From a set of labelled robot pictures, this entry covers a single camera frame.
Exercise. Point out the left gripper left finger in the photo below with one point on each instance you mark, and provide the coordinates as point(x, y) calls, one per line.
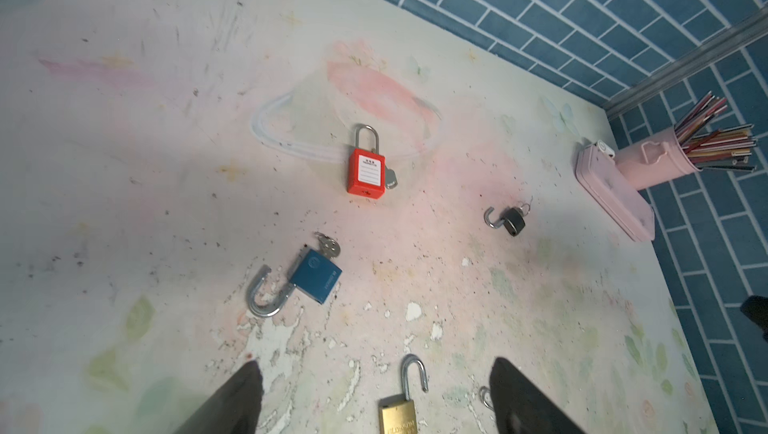
point(234, 408)

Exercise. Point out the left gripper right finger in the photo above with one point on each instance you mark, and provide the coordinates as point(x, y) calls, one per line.
point(520, 406)

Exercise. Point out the blue padlock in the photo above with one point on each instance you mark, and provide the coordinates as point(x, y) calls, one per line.
point(315, 275)

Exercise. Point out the red padlock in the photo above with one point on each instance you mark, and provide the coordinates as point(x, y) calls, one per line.
point(368, 174)

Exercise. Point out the large brass padlock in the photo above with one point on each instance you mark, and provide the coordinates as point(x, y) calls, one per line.
point(397, 414)

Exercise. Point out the black padlock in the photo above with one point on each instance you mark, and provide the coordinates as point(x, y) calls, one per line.
point(512, 219)

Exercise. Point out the pink pencil case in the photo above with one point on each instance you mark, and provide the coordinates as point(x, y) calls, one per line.
point(596, 172)

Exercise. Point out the pink pencil cup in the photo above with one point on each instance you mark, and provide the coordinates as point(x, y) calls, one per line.
point(654, 160)

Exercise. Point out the coloured pencils bunch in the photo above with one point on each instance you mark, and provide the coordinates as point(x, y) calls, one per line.
point(724, 148)

